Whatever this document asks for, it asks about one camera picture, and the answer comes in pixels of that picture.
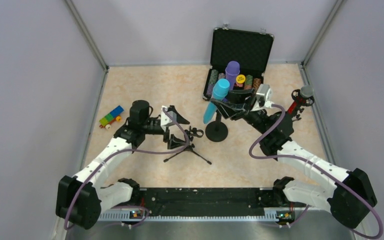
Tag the black poker chip case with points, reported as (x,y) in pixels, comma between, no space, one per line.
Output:
(250,49)

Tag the round base clip mic stand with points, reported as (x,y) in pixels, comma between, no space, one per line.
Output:
(216,131)

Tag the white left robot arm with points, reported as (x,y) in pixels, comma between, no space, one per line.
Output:
(81,198)

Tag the shock mount tripod mic stand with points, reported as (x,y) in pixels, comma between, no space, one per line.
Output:
(296,118)

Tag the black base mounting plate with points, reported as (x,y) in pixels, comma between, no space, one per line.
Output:
(208,201)

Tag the colourful toy block car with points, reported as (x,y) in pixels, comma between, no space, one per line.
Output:
(113,116)

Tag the yellow dealer chip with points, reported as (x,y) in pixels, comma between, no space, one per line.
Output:
(240,79)

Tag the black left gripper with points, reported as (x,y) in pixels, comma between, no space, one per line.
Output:
(168,133)

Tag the purple toy microphone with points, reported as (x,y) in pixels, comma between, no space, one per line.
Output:
(232,70)

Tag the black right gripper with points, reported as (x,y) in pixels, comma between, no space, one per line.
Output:
(246,108)

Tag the orange black chip stack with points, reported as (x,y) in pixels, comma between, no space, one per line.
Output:
(256,83)

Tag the small tripod mic stand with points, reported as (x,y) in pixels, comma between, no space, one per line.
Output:
(191,133)

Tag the aluminium front rail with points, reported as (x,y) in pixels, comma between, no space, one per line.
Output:
(133,215)

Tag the red glitter microphone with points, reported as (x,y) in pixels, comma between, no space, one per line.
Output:
(303,97)

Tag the green red chip stack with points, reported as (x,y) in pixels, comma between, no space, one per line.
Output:
(248,84)

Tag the purple green chip stack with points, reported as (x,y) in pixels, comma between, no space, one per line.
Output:
(212,82)

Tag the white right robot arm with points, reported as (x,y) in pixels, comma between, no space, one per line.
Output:
(346,194)

